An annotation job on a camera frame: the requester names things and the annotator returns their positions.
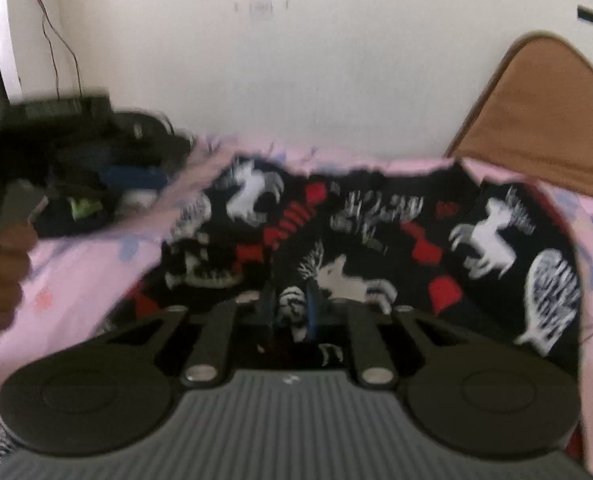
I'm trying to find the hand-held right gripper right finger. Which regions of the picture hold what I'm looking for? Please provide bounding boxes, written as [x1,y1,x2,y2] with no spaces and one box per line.
[303,280,477,388]

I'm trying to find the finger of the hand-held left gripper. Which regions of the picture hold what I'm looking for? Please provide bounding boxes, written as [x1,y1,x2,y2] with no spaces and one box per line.
[111,112,194,166]
[56,152,170,191]

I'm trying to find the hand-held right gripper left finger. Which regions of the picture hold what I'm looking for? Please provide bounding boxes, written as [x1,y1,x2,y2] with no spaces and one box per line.
[94,282,277,388]

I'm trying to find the black red white patterned sweater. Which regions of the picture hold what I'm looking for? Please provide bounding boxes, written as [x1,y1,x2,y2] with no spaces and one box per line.
[104,155,584,376]

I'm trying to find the folded green garment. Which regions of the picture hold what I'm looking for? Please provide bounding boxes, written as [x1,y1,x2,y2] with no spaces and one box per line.
[69,197,102,221]

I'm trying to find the folded black garment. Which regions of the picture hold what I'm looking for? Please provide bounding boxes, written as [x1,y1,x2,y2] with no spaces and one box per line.
[31,180,177,238]

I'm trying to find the pink floral bed sheet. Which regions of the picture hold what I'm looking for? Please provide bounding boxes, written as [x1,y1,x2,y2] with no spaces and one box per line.
[0,130,593,478]

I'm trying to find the brown wooden headboard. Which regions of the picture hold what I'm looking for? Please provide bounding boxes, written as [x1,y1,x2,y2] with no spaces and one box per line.
[443,35,593,188]

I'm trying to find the thin dark wall cable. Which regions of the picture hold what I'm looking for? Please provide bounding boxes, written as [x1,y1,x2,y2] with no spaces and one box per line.
[26,0,84,98]

